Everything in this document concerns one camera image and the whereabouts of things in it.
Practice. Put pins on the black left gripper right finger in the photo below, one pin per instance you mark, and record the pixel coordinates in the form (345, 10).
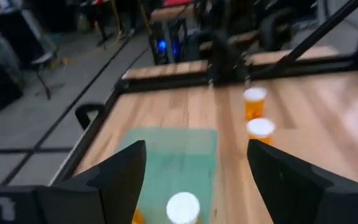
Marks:
(297, 193)

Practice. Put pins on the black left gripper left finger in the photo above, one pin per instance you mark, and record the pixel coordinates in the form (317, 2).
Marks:
(110, 193)

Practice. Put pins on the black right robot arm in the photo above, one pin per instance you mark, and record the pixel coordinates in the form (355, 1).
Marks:
(227, 62)

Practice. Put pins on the green translucent plastic basket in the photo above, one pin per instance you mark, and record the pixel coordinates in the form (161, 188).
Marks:
(179, 161)

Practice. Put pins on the neighbouring wooden table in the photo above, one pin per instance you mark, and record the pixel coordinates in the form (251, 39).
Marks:
(166, 70)

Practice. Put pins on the computer tower with blue lights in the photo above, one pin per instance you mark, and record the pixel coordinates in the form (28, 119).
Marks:
(166, 43)

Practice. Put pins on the wooden desk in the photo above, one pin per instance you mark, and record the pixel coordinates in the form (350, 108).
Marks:
(169, 13)

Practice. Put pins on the black table frame rail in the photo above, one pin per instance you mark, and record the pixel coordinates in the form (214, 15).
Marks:
(98, 124)

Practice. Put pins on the black diagonal frame strut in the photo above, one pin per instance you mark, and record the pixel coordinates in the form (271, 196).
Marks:
(315, 34)

